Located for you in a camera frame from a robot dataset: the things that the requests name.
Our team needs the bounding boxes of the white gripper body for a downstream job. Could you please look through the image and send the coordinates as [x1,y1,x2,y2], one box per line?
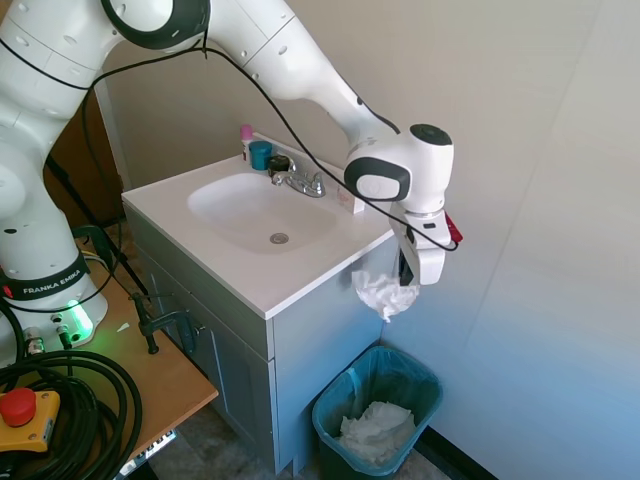
[388,207,450,288]

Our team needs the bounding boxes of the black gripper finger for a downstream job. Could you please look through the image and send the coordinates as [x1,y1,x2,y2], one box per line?
[398,248,420,289]

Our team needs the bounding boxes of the white tissue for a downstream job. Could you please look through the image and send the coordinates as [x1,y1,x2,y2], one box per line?
[350,269,422,325]

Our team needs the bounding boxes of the white tissues in bin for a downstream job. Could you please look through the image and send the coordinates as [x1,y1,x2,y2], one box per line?
[338,400,418,464]

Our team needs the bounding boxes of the trash bin with teal liner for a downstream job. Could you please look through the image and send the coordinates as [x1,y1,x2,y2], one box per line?
[311,345,445,477]

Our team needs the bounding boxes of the white cardboard box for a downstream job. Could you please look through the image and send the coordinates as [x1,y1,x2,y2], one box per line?
[335,181,372,217]

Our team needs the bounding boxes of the grey vanity with white sink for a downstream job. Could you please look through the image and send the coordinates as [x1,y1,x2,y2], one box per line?
[121,131,402,475]

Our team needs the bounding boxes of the chrome faucet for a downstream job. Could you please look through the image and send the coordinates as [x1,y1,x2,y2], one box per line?
[269,158,329,199]

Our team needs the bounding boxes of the black round jar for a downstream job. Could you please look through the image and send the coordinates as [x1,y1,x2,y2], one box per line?
[266,154,293,177]

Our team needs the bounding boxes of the teal plastic cup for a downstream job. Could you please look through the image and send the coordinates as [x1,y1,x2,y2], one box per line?
[247,140,274,173]

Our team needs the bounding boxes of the white bottle with pink cap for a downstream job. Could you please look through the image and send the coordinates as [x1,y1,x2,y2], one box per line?
[238,124,255,163]

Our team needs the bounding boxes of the black screw clamp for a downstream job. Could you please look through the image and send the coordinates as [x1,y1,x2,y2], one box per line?
[128,291,207,358]
[73,224,124,272]

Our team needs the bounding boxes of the wooden table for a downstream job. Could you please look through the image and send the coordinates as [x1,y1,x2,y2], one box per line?
[0,257,220,480]

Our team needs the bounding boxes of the black desk control panel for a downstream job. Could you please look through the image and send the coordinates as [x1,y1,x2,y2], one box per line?
[136,428,178,459]

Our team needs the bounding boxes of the brown wooden door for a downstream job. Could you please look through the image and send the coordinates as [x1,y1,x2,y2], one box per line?
[43,88,125,227]

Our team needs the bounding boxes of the yellow emergency stop box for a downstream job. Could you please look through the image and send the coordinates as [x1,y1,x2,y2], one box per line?
[0,389,62,454]

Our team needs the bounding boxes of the thin black camera cable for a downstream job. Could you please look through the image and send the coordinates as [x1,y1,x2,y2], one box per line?
[0,19,465,254]

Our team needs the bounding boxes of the coiled thick black cable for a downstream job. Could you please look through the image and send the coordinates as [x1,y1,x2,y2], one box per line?
[0,349,144,480]

